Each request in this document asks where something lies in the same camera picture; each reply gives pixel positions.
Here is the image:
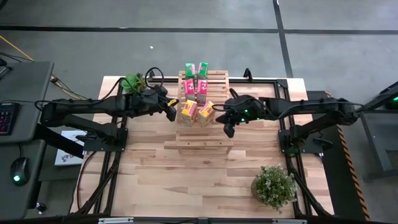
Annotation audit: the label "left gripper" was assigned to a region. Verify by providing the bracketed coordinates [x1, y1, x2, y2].
[136, 85, 180, 123]

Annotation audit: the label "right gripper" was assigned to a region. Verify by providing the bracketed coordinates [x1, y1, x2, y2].
[215, 96, 253, 139]

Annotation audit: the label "yellow cereal box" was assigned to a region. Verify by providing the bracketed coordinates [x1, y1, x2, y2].
[198, 101, 216, 128]
[180, 99, 198, 128]

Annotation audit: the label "red Froot Loops box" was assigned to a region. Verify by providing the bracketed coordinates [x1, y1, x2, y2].
[183, 78, 196, 101]
[196, 79, 208, 105]

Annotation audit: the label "wooden slatted shelf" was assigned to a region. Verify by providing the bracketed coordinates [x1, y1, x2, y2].
[175, 70, 234, 156]

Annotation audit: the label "succulent in white patterned pot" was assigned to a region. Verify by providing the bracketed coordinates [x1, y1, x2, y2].
[120, 73, 147, 94]

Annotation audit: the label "bushy plant in ribbed pot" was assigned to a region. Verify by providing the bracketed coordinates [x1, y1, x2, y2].
[250, 164, 299, 212]

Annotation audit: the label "white printed box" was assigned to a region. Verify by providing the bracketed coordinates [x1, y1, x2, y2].
[54, 129, 88, 167]

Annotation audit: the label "black hazard-striped floor mat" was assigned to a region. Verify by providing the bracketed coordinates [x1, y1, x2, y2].
[306, 90, 371, 221]

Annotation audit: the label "grey desk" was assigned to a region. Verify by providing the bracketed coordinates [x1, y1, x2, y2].
[0, 61, 54, 220]

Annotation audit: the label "black-legged workbench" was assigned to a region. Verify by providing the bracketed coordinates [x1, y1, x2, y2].
[341, 81, 398, 181]

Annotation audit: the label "black computer mouse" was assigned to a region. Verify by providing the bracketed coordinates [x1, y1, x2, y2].
[10, 157, 31, 187]

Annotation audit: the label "black keyboard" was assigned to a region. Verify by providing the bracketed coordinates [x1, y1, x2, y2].
[0, 101, 20, 136]

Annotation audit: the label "black computer tower green lights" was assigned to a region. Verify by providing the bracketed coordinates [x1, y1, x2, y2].
[384, 91, 398, 110]

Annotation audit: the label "small black desk device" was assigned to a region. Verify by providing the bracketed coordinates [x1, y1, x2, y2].
[0, 57, 14, 82]

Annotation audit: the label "black cable bundle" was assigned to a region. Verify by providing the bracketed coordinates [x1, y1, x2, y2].
[75, 151, 122, 215]
[284, 154, 333, 217]

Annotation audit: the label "silver metal bracket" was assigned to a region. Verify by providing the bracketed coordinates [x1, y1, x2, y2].
[98, 217, 134, 224]
[272, 219, 308, 224]

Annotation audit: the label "black floor cable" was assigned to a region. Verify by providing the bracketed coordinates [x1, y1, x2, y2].
[0, 52, 97, 106]

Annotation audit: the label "black keyboard cable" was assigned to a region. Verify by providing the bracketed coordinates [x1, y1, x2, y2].
[0, 98, 43, 109]

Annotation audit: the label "yellow floor cable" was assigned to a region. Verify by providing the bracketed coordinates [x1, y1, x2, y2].
[0, 35, 98, 106]

